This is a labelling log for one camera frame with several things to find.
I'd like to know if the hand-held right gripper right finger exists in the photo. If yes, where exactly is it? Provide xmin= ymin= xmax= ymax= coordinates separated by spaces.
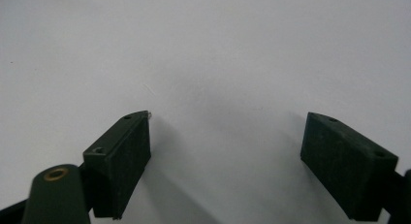
xmin=300 ymin=112 xmax=399 ymax=222

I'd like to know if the white table cover sheet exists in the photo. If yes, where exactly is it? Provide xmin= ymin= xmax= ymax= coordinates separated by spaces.
xmin=0 ymin=0 xmax=411 ymax=224

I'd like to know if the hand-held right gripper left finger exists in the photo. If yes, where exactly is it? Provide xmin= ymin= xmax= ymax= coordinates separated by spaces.
xmin=82 ymin=110 xmax=152 ymax=220

